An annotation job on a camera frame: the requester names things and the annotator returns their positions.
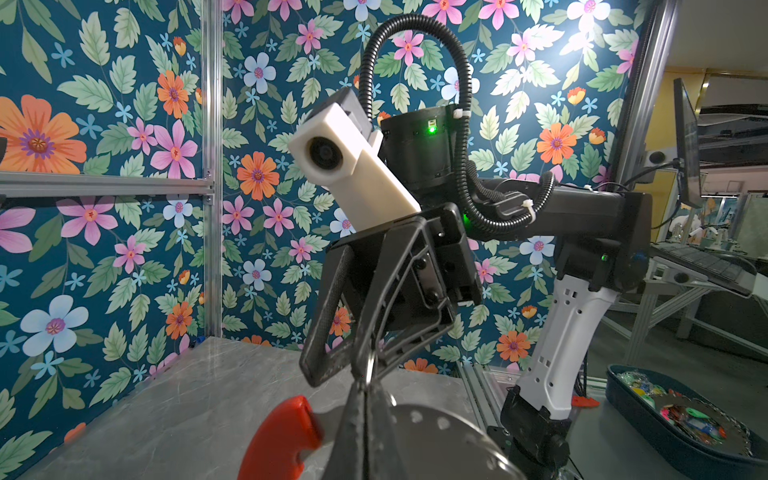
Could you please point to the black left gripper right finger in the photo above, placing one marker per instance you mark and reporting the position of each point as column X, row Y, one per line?
column 383, row 458

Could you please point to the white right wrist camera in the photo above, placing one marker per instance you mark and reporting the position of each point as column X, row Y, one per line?
column 337, row 148

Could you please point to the grey desk with keyboard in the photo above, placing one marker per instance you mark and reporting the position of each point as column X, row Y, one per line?
column 679, row 276

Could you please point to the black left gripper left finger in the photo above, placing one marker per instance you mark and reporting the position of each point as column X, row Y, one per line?
column 347, row 460

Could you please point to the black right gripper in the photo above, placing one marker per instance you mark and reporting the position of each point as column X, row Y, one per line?
column 403, row 281

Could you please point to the teal tray of keys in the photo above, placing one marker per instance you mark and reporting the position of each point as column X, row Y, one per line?
column 696, row 437

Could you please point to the steel keyring with red handle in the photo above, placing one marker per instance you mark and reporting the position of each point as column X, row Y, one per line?
column 433, row 443

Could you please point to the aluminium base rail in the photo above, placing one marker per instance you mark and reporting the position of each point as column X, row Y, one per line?
column 487, row 389

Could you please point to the black computer monitor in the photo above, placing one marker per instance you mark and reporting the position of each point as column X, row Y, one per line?
column 687, row 157

